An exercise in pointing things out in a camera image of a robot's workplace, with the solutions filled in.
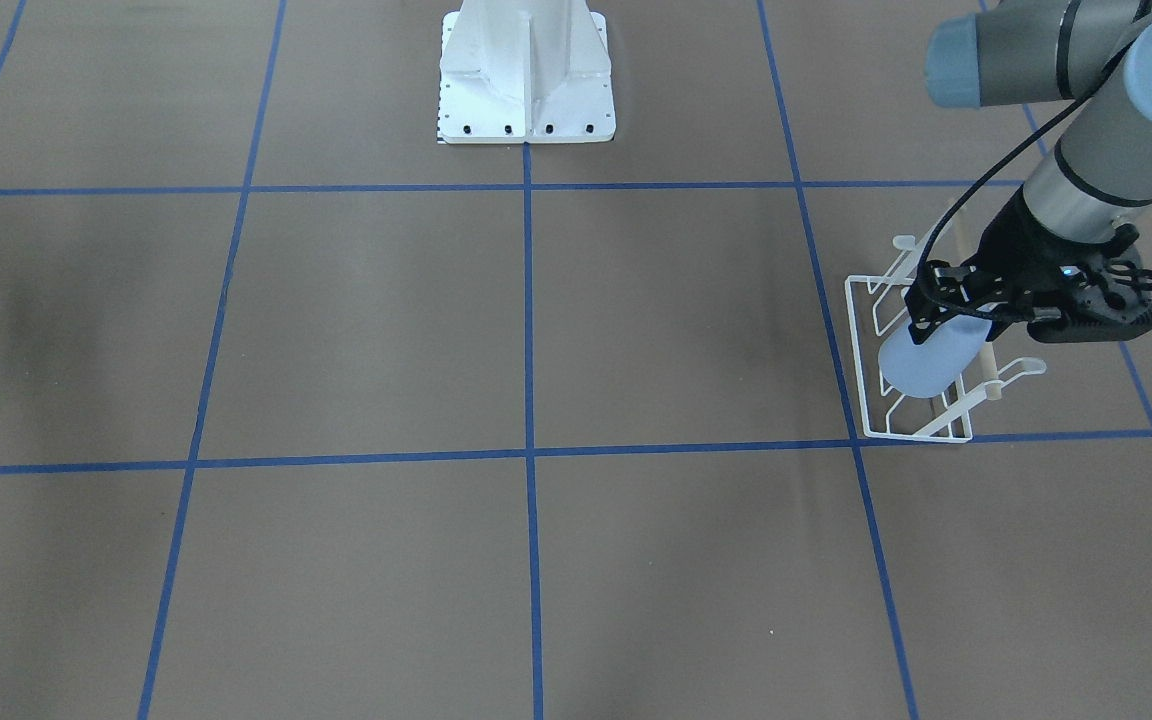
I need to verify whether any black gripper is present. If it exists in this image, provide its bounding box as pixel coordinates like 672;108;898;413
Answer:
922;192;1152;344

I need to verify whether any light blue plastic cup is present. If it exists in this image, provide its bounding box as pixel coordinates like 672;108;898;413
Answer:
878;314;992;397

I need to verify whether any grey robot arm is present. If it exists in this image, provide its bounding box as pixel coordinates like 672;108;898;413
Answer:
905;1;1152;346

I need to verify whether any white wire cup holder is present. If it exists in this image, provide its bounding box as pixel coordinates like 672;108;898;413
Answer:
844;234;1047;444

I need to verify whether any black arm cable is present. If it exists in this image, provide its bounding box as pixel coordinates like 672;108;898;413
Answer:
911;0;1152;346

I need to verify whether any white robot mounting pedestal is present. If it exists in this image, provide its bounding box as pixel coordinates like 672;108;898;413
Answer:
435;1;617;145

